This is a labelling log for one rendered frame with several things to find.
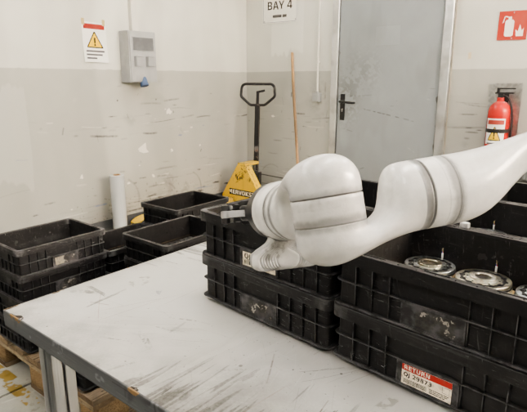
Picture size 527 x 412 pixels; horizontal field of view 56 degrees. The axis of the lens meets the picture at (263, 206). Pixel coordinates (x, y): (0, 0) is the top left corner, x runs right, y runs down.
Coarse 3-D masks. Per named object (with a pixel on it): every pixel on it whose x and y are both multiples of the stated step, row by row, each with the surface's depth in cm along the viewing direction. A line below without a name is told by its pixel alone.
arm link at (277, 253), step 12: (264, 192) 60; (252, 204) 63; (252, 216) 63; (264, 228) 60; (276, 240) 62; (288, 240) 62; (264, 252) 62; (276, 252) 62; (288, 252) 62; (252, 264) 62; (264, 264) 62; (276, 264) 62; (288, 264) 62; (300, 264) 63; (312, 264) 63
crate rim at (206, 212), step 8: (240, 200) 129; (208, 208) 120; (216, 208) 122; (368, 208) 120; (208, 216) 117; (216, 216) 115; (216, 224) 116; (232, 224) 111; (240, 224) 109; (248, 224) 108; (248, 232) 108; (256, 232) 106
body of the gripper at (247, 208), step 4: (260, 188) 65; (256, 192) 65; (252, 196) 65; (248, 200) 66; (252, 200) 64; (248, 204) 66; (240, 208) 68; (244, 208) 67; (248, 208) 65; (248, 212) 65; (248, 216) 65; (244, 220) 68; (248, 220) 66; (252, 220) 64; (252, 224) 65; (256, 228) 64; (260, 232) 64; (264, 236) 66
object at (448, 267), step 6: (408, 258) 106; (414, 258) 107; (438, 258) 106; (408, 264) 103; (414, 264) 103; (444, 264) 103; (450, 264) 103; (426, 270) 101; (432, 270) 100; (438, 270) 100; (444, 270) 101; (450, 270) 100
